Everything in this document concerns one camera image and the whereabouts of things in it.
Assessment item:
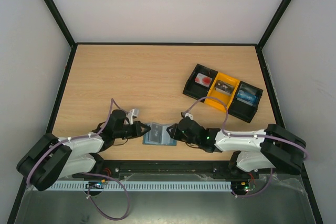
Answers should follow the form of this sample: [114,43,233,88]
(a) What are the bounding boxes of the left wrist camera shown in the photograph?
[127,108,139,125]

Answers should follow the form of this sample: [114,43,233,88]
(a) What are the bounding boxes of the black plastic bin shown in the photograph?
[182,64,218,99]

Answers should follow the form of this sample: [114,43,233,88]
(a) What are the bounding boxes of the black bin with blue cards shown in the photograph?
[228,81,263,123]

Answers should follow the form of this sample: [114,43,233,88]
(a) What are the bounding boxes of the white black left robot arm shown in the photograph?
[16,109,151,191]

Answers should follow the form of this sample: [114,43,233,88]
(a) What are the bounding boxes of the white slotted cable duct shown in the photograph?
[48,180,232,192]

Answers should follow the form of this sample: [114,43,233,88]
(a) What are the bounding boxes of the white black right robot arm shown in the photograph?
[166,117,308,178]

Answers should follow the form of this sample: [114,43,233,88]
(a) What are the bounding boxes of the dark card in yellow bin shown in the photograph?
[215,80,235,95]

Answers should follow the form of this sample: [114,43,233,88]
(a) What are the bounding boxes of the blue cards stack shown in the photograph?
[236,84,257,106]

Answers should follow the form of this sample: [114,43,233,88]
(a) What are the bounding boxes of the yellow plastic bin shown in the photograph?
[204,72,240,112]

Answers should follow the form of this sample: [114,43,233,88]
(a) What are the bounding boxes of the white card red circles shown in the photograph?
[194,73,213,87]

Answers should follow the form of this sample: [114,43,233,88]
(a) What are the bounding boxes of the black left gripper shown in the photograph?
[114,121,151,139]

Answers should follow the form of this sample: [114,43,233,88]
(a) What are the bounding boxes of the teal leather card holder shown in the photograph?
[142,123,177,146]

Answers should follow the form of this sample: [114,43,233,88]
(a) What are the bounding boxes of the black vip card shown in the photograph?
[148,123,163,145]

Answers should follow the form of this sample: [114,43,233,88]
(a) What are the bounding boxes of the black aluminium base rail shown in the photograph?
[89,158,307,180]

